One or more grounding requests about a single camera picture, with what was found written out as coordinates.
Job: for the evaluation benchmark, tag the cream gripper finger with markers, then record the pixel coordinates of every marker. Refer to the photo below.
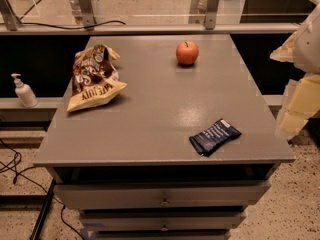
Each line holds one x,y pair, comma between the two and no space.
284,53
300,102

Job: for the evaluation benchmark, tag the blue rxbar blueberry wrapper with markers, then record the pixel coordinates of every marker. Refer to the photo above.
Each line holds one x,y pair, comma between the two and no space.
211,139

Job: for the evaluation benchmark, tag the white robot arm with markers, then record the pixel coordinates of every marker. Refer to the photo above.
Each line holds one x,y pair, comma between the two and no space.
307,44

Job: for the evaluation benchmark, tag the brown chip bag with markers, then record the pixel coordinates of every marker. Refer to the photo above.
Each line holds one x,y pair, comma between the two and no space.
95,80

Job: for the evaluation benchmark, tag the red apple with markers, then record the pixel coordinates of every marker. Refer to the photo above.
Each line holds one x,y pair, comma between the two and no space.
187,52

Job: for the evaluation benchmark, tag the grey drawer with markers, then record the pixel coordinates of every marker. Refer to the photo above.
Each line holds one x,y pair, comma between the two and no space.
157,195
163,221

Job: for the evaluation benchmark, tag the grey drawer cabinet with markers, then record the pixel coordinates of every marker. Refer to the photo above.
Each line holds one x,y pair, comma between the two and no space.
142,135

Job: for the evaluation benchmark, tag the top grey drawer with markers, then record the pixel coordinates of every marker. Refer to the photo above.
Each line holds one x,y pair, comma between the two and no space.
157,195

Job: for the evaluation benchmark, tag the white pump lotion bottle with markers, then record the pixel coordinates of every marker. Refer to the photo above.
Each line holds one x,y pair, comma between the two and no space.
24,92

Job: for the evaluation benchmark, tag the grey metal rail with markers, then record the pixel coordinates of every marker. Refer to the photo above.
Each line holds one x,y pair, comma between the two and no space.
187,29

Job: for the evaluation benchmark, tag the right metal bracket post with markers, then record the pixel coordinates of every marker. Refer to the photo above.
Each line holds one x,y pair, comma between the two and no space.
203,12

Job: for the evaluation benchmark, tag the metal bracket post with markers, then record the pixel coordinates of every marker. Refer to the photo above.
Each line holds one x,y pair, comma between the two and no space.
203,12
83,13

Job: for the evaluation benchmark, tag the left metal bracket post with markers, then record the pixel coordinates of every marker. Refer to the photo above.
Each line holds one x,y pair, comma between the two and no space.
83,13

